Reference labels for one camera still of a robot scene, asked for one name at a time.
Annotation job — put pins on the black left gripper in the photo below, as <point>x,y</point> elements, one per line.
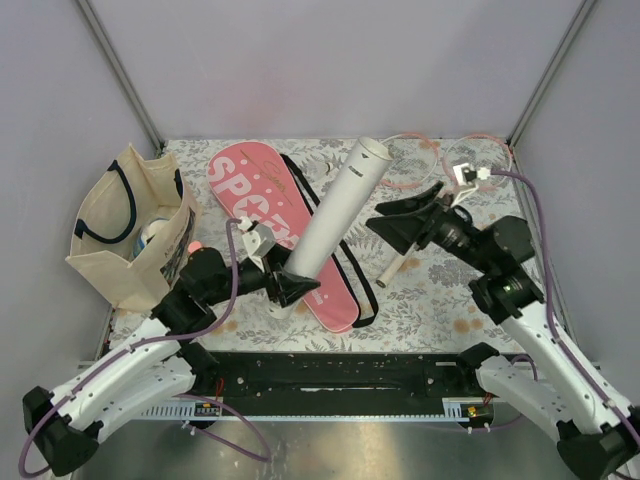
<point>289,285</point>

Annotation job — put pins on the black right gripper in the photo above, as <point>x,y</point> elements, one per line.
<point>402,231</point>

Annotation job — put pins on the clear plastic tube lid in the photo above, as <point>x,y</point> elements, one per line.
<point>280,313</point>

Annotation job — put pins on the white shuttlecock tube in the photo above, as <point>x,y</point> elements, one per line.
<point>356,179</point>

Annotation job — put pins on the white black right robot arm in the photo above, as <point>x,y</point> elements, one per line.
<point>595,428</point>

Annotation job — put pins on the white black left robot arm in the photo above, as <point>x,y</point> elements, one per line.
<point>159,360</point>

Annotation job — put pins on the floral table mat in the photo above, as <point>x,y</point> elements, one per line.
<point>427,308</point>

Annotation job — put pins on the pink racket on cover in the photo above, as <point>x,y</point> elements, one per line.
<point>415,159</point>

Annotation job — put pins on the white shuttlecock at back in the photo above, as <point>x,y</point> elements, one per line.
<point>317,170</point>

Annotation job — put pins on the pink white racket right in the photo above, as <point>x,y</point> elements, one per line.
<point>477,150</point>

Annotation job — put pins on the peach drink bottle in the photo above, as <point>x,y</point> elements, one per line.
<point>194,246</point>

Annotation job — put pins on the pink racket cover bag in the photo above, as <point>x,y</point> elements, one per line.
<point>251,179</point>

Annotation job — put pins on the white blue item in tote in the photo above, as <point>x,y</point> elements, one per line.
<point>147,233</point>

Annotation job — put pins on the cream canvas tote bag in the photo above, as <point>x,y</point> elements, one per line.
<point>131,192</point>

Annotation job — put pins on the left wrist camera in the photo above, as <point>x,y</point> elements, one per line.
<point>258,239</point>

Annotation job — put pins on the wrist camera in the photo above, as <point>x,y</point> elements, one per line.
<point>468,179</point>
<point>258,239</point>

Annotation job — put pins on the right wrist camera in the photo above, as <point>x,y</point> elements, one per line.
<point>468,179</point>

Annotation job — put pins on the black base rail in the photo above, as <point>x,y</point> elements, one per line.
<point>338,385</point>

